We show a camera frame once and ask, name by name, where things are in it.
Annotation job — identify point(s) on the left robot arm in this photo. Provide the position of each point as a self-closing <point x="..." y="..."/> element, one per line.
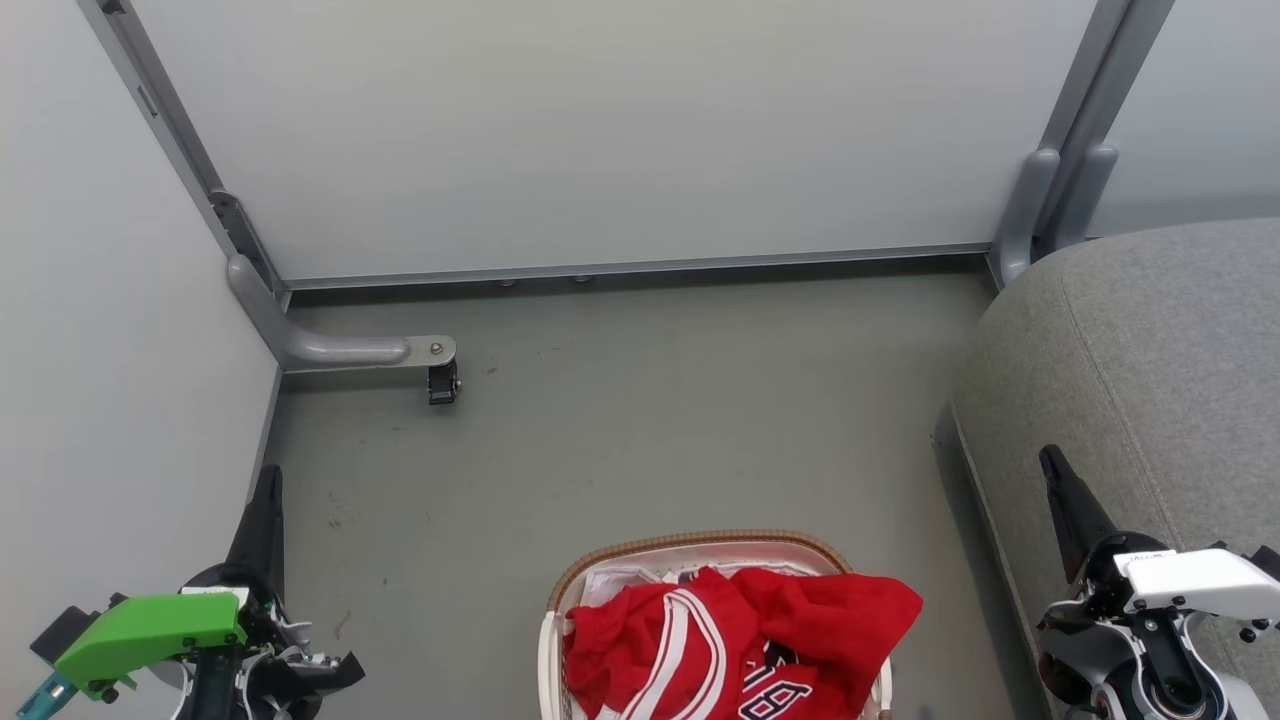
<point x="215" y="695"/>

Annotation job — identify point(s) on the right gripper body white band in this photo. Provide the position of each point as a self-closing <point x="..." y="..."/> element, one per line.
<point x="1200" y="585"/>

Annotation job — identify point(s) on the black caster wheel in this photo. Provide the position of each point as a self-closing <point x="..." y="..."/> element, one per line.
<point x="443" y="383"/>

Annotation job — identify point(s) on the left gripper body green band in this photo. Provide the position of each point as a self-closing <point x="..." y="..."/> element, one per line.
<point x="150" y="630"/>

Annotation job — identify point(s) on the white cloth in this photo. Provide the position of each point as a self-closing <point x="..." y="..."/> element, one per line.
<point x="610" y="585"/>

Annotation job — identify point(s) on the red basketball jersey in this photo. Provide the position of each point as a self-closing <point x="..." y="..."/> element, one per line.
<point x="830" y="620"/>

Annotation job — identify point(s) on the grey partition frame foot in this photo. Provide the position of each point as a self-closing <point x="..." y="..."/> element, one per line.
<point x="1085" y="195"/>
<point x="1025" y="210"/>
<point x="330" y="350"/>

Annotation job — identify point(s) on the white laundry basket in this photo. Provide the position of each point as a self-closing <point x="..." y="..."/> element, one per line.
<point x="700" y="545"/>

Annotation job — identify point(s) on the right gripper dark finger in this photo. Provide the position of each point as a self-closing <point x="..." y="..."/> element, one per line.
<point x="1075" y="520"/>

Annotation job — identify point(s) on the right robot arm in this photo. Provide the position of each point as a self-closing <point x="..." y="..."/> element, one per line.
<point x="1170" y="700"/>

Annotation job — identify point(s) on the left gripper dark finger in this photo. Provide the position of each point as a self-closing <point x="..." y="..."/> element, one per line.
<point x="262" y="540"/>

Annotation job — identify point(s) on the grey fabric sofa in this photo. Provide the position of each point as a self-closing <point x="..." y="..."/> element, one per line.
<point x="1150" y="350"/>

